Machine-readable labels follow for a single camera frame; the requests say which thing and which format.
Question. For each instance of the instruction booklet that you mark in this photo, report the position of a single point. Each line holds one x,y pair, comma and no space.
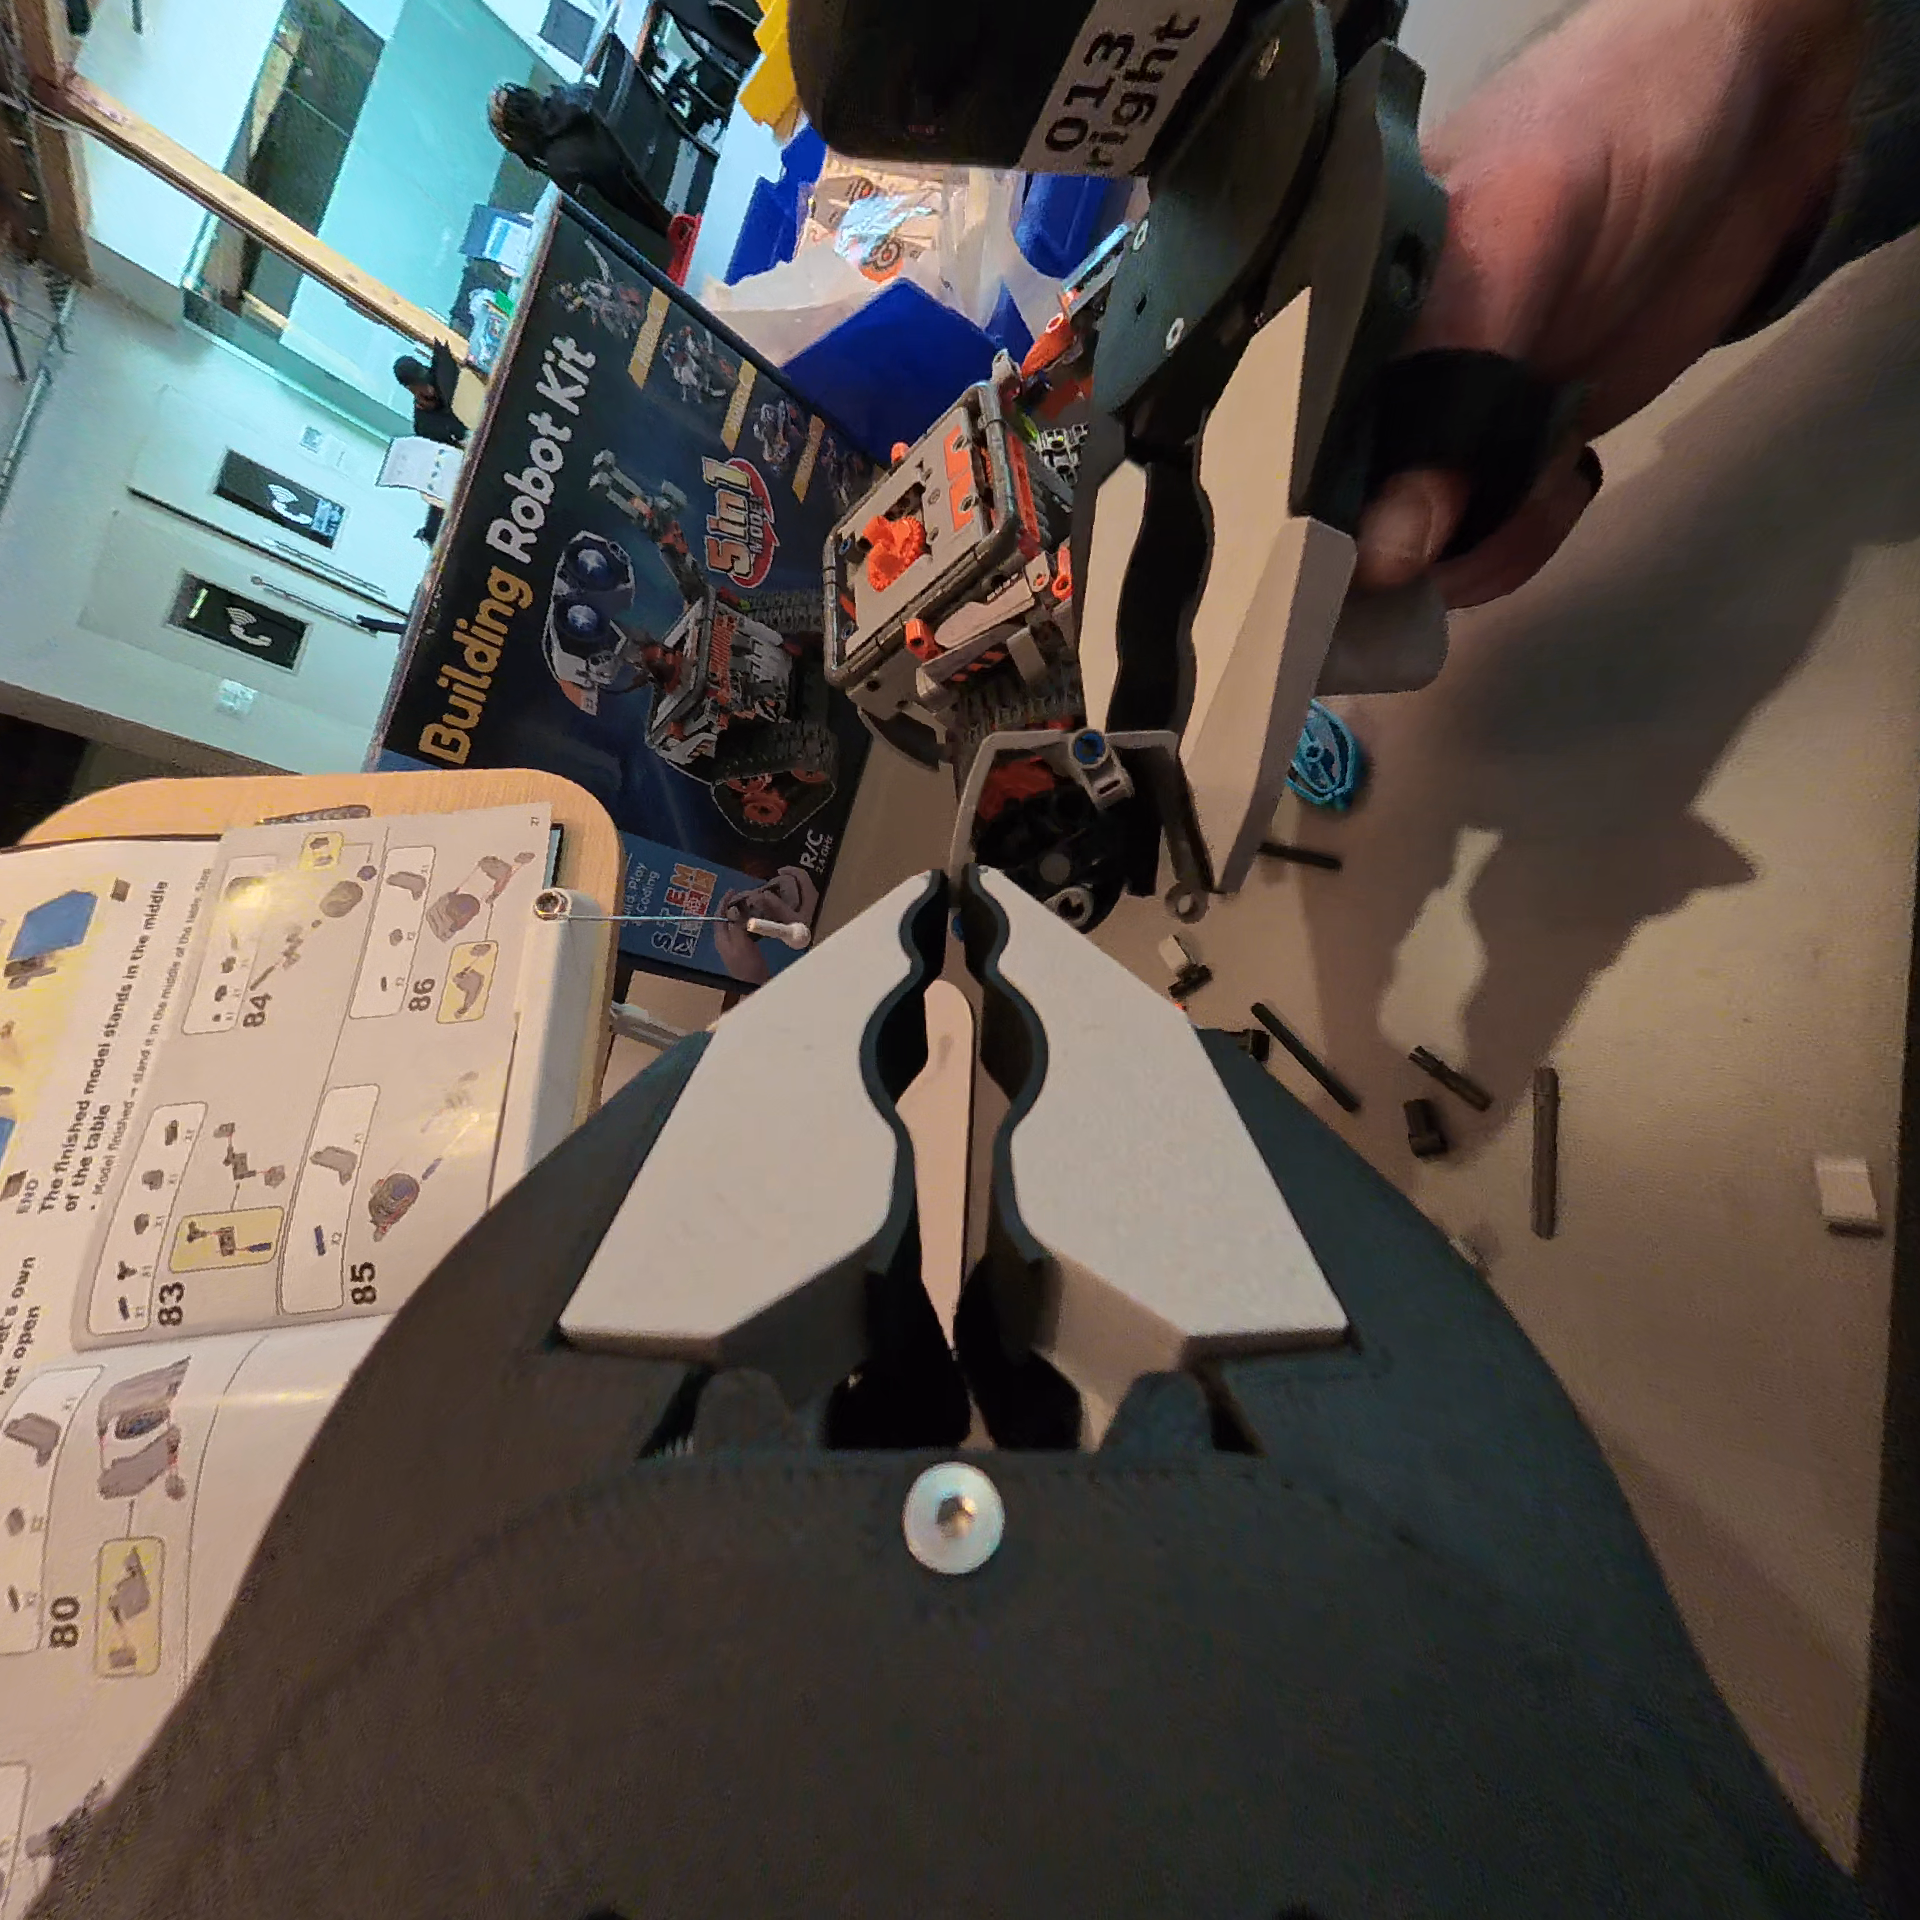
227,1048

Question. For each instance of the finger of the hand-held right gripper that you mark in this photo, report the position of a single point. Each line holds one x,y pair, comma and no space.
1253,495
1112,598

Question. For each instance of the person's right hand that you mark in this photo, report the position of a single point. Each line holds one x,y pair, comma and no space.
1652,180

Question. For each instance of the black wall sign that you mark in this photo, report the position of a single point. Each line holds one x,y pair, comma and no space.
285,501
236,621

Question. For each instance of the robot kit box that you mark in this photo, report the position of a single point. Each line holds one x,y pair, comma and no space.
599,598

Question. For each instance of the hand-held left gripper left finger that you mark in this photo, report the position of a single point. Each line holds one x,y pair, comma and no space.
719,1199

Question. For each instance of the short black connector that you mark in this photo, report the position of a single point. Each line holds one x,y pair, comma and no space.
1450,1077

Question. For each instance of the yellow storage bin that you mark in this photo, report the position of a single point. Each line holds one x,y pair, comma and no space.
781,58

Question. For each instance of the grey orange tracked toy robot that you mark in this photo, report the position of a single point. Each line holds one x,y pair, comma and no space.
933,569

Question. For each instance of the small black bush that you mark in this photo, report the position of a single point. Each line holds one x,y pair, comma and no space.
1425,1128

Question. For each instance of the blue plastic separator tool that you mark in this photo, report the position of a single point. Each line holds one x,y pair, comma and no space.
1326,749

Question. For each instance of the small light grey beam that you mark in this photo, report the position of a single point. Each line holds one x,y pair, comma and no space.
1186,967

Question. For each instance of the small light grey block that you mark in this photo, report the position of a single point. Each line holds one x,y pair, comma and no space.
1849,1194

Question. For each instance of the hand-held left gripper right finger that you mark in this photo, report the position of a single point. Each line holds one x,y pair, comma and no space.
1171,1187

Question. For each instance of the dark grey axle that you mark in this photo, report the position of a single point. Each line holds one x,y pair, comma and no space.
1545,1153

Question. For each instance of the long black axle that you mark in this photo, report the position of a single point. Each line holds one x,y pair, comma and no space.
1301,856

